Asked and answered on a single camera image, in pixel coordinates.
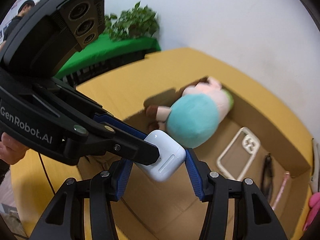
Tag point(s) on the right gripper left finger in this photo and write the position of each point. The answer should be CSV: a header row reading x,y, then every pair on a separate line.
x,y
64,217

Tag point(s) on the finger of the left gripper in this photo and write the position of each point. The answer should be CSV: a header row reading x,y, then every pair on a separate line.
x,y
106,118
133,148

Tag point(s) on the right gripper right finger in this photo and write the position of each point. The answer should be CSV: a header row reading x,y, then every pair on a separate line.
x,y
253,216

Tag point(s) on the white earbuds case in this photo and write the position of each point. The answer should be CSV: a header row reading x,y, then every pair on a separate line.
x,y
171,156

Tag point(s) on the black sunglasses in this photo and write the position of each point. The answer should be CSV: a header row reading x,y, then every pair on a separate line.
x,y
266,185

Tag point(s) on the pink cartoon pen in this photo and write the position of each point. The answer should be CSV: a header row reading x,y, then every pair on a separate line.
x,y
286,178

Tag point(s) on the white clear phone case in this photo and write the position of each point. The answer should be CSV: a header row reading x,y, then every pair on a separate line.
x,y
238,156

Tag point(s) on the teal pink plush doll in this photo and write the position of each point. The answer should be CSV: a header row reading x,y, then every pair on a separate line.
x,y
195,116

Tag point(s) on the brown cardboard box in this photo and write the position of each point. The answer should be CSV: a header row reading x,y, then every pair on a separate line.
x,y
170,210

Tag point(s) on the operator left hand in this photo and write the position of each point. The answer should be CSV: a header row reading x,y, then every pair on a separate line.
x,y
12,151

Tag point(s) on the pink plush bear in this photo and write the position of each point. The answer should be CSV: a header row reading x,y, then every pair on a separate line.
x,y
314,206

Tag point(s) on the grey folded cloth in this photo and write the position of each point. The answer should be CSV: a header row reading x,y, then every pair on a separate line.
x,y
314,180

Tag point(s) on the green cloth covered stand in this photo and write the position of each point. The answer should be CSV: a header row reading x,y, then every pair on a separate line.
x,y
104,55

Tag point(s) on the green potted plant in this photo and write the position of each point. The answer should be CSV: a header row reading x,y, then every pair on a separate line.
x,y
134,23

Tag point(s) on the person in background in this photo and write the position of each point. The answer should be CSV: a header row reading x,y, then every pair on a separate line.
x,y
22,11

